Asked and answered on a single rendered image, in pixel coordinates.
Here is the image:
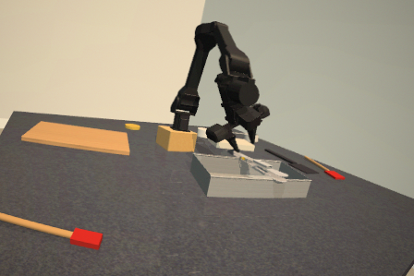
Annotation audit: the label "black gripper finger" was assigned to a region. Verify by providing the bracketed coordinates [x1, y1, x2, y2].
[248, 127, 257, 145]
[225, 134, 239, 153]

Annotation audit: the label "cream short cylinder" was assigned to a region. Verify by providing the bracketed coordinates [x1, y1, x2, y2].
[197, 127, 207, 138]

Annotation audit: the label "yellow flat disc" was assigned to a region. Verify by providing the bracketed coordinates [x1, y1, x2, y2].
[125, 124, 140, 130]

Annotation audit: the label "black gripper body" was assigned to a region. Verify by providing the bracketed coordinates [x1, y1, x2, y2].
[205, 102, 270, 143]

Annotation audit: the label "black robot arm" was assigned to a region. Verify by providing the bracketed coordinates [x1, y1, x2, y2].
[170, 21, 265, 132]

